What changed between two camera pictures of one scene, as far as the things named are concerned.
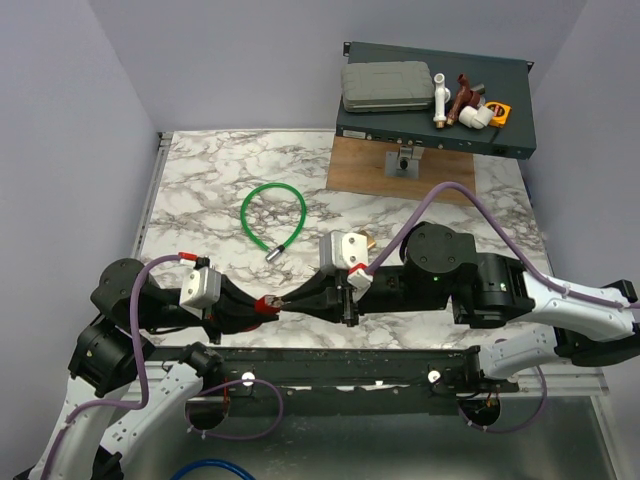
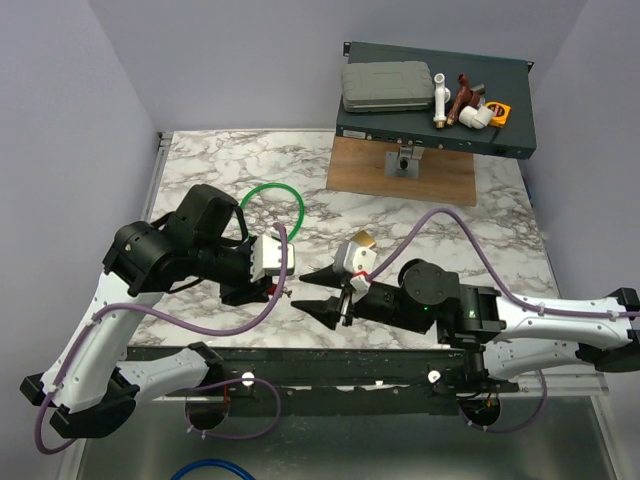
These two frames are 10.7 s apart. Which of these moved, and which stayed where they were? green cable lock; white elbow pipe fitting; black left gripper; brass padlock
Moved: black left gripper
Stayed: white elbow pipe fitting; green cable lock; brass padlock
